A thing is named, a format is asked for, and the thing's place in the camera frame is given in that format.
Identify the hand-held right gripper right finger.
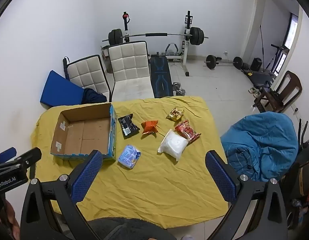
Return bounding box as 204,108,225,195
205,150,289,240

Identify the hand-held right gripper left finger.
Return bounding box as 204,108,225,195
19,150,103,240

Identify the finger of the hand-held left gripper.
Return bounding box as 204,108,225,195
0,148,17,164
0,147,42,171

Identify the cardboard box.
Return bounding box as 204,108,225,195
50,102,118,161

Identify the light blue tissue pack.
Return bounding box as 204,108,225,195
117,144,142,169

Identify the red floral snack packet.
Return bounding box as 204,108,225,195
174,120,202,144

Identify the white plastic bag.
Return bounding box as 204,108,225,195
157,129,190,161

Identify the black snack packet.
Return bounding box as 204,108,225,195
118,113,140,139

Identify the yellow snack packet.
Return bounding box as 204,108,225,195
166,107,185,122

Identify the orange snack packet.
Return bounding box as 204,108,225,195
141,120,159,136

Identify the blue bean bag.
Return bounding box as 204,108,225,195
220,112,299,183

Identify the yellow tablecloth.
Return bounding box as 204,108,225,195
30,95,229,229

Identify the dark fleece clothing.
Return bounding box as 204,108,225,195
90,217,178,240

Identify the blue foam mat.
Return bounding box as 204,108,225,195
40,70,86,109

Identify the dark blue cloth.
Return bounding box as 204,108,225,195
82,88,107,104

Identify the black upright pole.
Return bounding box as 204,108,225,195
62,57,70,81

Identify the small white padded chair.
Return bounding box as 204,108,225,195
66,54,111,101

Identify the chrome dumbbell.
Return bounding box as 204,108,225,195
172,81,186,97

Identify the dark wooden chair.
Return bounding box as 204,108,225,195
253,70,303,113

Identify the black exercise machine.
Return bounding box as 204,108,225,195
243,43,285,87

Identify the short barbell with black plates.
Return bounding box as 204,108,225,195
204,54,244,71

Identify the black weight bench pad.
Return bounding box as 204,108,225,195
149,56,175,99

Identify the small black speaker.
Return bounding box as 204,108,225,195
250,58,263,71

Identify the large white padded chair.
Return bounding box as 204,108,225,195
108,41,155,102

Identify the white weight bench rack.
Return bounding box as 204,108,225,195
120,11,193,77

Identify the long barbell with black plates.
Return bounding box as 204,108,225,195
102,26,209,47

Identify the window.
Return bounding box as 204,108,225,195
284,13,299,51

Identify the grey cable machine handle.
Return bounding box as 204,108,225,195
165,42,180,56

